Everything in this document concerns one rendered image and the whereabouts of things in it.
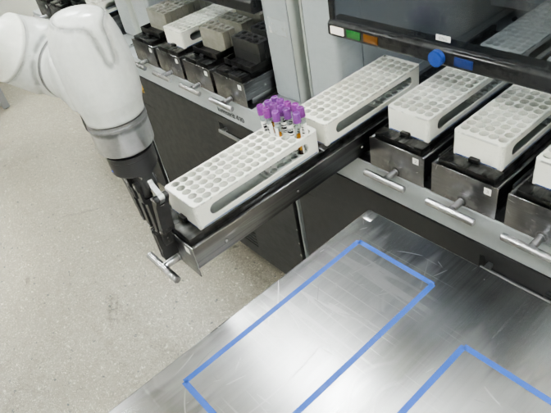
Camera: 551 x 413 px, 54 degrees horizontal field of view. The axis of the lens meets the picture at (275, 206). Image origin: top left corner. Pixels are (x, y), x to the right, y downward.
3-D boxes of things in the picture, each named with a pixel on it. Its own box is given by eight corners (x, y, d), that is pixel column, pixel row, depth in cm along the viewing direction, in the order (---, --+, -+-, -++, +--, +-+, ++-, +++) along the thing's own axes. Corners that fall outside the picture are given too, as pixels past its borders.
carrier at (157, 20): (175, 30, 171) (169, 11, 167) (169, 33, 170) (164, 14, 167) (156, 24, 179) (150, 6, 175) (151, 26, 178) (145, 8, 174)
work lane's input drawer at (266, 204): (389, 95, 136) (389, 62, 130) (436, 111, 127) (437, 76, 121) (143, 256, 104) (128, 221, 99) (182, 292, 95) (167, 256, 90)
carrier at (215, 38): (233, 51, 151) (228, 30, 148) (227, 53, 151) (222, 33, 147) (208, 43, 159) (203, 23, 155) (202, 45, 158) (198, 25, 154)
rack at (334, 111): (385, 79, 129) (384, 54, 125) (420, 89, 122) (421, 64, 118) (294, 136, 116) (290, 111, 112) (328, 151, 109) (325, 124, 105)
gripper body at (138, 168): (161, 143, 83) (178, 190, 89) (134, 126, 89) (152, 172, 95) (119, 166, 80) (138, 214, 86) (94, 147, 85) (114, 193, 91)
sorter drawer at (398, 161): (541, 41, 145) (546, 7, 139) (594, 52, 136) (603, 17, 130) (356, 174, 113) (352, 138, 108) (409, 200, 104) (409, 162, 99)
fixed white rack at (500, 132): (536, 90, 114) (540, 63, 110) (585, 103, 108) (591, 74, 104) (451, 157, 101) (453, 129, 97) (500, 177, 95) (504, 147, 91)
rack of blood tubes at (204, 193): (288, 139, 115) (283, 114, 111) (321, 156, 109) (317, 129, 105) (172, 212, 102) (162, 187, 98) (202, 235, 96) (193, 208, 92)
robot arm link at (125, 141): (126, 93, 86) (138, 125, 89) (75, 118, 82) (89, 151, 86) (156, 109, 80) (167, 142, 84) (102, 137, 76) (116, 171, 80)
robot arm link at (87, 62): (164, 104, 80) (114, 86, 88) (129, -1, 71) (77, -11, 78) (104, 140, 75) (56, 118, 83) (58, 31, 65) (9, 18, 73)
